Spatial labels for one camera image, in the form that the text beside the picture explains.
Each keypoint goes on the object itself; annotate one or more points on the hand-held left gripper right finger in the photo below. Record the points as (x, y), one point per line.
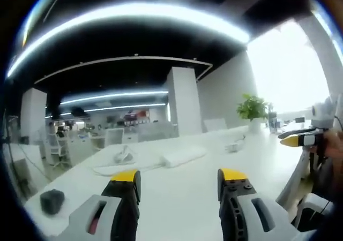
(241, 214)

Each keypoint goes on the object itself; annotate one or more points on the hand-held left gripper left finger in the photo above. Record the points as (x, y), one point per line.
(118, 214)

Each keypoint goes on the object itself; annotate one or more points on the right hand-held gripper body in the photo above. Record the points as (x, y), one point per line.
(324, 115)

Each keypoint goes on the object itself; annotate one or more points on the black charger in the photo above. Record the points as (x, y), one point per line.
(52, 200)

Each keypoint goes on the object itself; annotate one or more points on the white cloth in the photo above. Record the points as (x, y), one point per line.
(185, 156)

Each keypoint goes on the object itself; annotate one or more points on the white desk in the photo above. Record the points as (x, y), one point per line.
(182, 198)

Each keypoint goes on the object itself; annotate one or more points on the long ceiling light strip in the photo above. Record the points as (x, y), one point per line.
(120, 18)

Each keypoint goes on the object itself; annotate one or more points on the person's right hand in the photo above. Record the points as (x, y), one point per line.
(333, 144)

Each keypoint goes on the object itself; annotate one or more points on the white plant pot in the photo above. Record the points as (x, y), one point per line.
(254, 125)

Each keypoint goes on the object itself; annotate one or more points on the green potted plant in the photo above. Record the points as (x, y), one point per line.
(253, 107)

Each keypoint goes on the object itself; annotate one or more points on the white mesh office chair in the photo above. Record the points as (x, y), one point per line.
(57, 147)

